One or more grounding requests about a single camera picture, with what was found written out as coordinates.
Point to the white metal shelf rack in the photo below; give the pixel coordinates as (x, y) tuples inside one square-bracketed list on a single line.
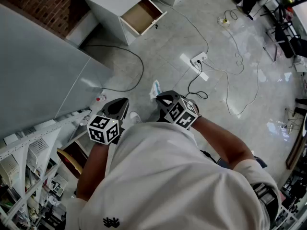
[(21, 166)]

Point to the round yellow wooden stool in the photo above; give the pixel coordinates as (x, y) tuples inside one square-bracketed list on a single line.
[(69, 160)]

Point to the white power strip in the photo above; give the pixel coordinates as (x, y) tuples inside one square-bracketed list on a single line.
[(199, 58)]

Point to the brown wooden board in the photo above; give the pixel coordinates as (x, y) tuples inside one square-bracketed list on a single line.
[(296, 147)]

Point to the person's left forearm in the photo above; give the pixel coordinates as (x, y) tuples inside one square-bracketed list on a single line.
[(96, 166)]

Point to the large grey cabinet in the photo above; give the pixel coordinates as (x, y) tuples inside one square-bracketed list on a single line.
[(40, 68)]

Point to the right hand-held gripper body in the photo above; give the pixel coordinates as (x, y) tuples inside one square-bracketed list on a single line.
[(178, 111)]

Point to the person's right forearm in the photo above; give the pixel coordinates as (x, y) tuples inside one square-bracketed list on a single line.
[(223, 140)]

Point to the person's black trousers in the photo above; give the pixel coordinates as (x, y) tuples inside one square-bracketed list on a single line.
[(153, 117)]

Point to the person's white shoe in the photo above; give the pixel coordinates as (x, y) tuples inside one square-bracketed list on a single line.
[(135, 117)]

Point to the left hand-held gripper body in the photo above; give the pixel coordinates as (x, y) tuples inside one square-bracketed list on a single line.
[(112, 109)]

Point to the person's white shirt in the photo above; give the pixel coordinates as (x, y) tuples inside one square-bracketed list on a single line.
[(168, 181)]

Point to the white socket with yellow plug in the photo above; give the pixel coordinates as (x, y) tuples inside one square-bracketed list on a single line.
[(223, 21)]

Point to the small blue white packet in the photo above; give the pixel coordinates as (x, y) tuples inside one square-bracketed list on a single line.
[(155, 88)]

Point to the black metal chair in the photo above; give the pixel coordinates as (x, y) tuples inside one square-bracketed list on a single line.
[(285, 37)]

